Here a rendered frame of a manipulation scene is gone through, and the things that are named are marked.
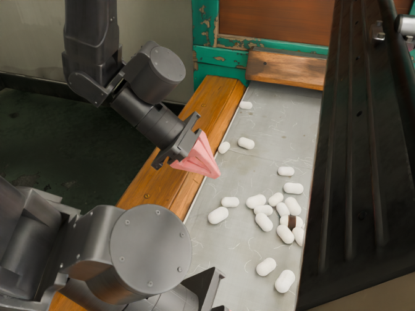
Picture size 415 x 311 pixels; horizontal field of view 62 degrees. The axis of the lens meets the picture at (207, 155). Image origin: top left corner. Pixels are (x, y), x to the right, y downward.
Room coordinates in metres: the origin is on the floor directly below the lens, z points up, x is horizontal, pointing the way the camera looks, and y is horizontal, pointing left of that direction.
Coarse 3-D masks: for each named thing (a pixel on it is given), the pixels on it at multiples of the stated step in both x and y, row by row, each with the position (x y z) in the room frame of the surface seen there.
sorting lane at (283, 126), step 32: (256, 96) 0.80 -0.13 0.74; (288, 96) 0.80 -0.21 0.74; (256, 128) 0.66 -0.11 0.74; (288, 128) 0.66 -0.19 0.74; (224, 160) 0.54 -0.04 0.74; (256, 160) 0.54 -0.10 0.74; (288, 160) 0.54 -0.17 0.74; (224, 192) 0.45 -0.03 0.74; (256, 192) 0.45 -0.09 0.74; (192, 224) 0.38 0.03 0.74; (224, 224) 0.38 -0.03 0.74; (256, 224) 0.38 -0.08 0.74; (192, 256) 0.31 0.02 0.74; (224, 256) 0.31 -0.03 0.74; (256, 256) 0.31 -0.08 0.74; (288, 256) 0.31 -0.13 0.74; (224, 288) 0.26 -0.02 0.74; (256, 288) 0.26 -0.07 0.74
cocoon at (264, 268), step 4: (264, 260) 0.30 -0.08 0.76; (268, 260) 0.29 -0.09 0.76; (272, 260) 0.29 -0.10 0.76; (260, 264) 0.29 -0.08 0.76; (264, 264) 0.29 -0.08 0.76; (268, 264) 0.29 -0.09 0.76; (272, 264) 0.29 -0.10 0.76; (256, 268) 0.29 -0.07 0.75; (260, 268) 0.28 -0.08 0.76; (264, 268) 0.28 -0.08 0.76; (268, 268) 0.28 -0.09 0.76; (272, 268) 0.28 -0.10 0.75; (260, 272) 0.28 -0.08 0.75; (264, 272) 0.28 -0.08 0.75; (268, 272) 0.28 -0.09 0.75
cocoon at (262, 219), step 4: (256, 216) 0.38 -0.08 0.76; (260, 216) 0.38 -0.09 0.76; (264, 216) 0.38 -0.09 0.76; (256, 220) 0.37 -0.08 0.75; (260, 220) 0.37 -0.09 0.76; (264, 220) 0.37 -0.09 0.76; (268, 220) 0.37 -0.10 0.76; (260, 224) 0.37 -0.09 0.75; (264, 224) 0.36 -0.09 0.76; (268, 224) 0.36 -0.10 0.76; (272, 224) 0.37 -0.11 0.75; (264, 228) 0.36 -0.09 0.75; (268, 228) 0.36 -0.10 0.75
